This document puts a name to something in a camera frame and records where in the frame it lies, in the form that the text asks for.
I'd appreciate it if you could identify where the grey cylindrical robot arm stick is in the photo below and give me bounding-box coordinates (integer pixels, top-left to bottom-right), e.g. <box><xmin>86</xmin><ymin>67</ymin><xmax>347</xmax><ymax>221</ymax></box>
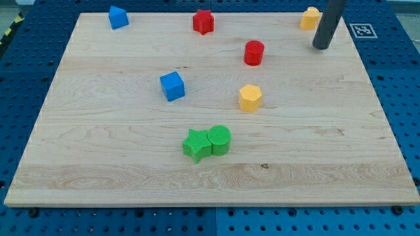
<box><xmin>312</xmin><ymin>0</ymin><xmax>348</xmax><ymax>50</ymax></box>

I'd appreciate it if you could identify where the yellow hexagon block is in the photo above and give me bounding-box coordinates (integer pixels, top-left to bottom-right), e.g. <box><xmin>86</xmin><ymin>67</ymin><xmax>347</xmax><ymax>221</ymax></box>
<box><xmin>238</xmin><ymin>84</ymin><xmax>263</xmax><ymax>113</ymax></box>

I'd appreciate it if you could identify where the green cylinder block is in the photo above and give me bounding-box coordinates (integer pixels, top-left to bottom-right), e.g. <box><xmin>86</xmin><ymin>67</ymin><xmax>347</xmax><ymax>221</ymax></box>
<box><xmin>207</xmin><ymin>125</ymin><xmax>231</xmax><ymax>156</ymax></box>

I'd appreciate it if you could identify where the green star block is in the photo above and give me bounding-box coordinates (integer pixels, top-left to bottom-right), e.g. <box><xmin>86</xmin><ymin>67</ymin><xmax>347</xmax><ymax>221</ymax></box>
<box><xmin>182</xmin><ymin>129</ymin><xmax>212</xmax><ymax>163</ymax></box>

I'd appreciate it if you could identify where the blue cube block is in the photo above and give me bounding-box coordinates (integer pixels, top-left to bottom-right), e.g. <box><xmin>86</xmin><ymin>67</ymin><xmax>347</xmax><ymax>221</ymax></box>
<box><xmin>159</xmin><ymin>71</ymin><xmax>185</xmax><ymax>102</ymax></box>

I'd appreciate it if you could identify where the red cylinder block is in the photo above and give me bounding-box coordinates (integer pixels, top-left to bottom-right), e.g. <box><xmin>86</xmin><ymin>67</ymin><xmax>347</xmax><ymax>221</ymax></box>
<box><xmin>243</xmin><ymin>41</ymin><xmax>264</xmax><ymax>66</ymax></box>

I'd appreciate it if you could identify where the red star block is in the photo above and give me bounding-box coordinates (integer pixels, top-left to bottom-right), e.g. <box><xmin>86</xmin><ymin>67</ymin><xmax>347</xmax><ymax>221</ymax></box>
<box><xmin>193</xmin><ymin>9</ymin><xmax>215</xmax><ymax>35</ymax></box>

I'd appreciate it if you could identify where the light wooden board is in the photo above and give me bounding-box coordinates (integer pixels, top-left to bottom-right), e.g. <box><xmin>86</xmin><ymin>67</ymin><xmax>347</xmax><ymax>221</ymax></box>
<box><xmin>5</xmin><ymin>12</ymin><xmax>419</xmax><ymax>208</ymax></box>

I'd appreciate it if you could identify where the blue pentagon block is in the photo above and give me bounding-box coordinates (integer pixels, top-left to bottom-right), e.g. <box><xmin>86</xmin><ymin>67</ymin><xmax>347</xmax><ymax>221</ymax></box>
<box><xmin>108</xmin><ymin>6</ymin><xmax>129</xmax><ymax>30</ymax></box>

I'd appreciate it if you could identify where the yellow heart block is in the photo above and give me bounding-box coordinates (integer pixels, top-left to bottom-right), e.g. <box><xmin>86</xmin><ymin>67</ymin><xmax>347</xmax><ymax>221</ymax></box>
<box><xmin>299</xmin><ymin>7</ymin><xmax>321</xmax><ymax>30</ymax></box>

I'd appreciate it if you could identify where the white fiducial marker tag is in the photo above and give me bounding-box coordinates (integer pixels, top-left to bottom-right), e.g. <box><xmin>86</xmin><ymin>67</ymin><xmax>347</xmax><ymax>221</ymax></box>
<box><xmin>350</xmin><ymin>23</ymin><xmax>377</xmax><ymax>39</ymax></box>

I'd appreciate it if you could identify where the yellow black hazard tape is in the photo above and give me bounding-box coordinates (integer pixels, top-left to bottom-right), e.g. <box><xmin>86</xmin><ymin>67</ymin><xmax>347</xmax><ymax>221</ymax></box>
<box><xmin>1</xmin><ymin>12</ymin><xmax>24</xmax><ymax>46</ymax></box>

